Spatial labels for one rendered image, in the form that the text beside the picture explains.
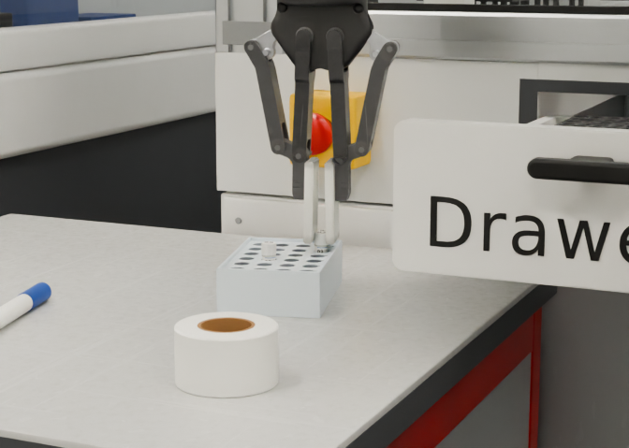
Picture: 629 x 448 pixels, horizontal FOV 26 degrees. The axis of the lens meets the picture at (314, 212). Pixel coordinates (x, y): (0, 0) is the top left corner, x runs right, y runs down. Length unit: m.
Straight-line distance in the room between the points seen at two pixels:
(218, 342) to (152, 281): 0.34
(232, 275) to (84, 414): 0.25
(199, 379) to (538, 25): 0.54
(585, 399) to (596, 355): 0.05
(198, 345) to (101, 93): 0.99
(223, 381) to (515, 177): 0.25
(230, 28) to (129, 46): 0.51
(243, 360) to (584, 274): 0.24
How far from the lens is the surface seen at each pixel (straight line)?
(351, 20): 1.12
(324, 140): 1.29
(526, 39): 1.30
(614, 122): 1.22
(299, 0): 1.11
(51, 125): 1.75
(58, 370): 0.97
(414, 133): 0.97
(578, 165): 0.91
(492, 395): 1.17
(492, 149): 0.96
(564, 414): 1.35
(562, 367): 1.34
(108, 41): 1.86
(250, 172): 1.41
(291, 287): 1.08
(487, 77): 1.31
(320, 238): 1.16
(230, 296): 1.09
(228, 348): 0.89
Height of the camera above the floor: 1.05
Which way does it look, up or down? 11 degrees down
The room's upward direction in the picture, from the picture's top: straight up
